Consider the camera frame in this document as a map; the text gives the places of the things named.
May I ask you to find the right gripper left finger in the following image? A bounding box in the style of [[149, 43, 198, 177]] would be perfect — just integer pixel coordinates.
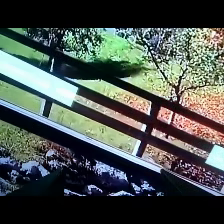
[[9, 168, 66, 197]]

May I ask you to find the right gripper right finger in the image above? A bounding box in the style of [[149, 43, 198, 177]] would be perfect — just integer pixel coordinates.
[[159, 168, 215, 197]]

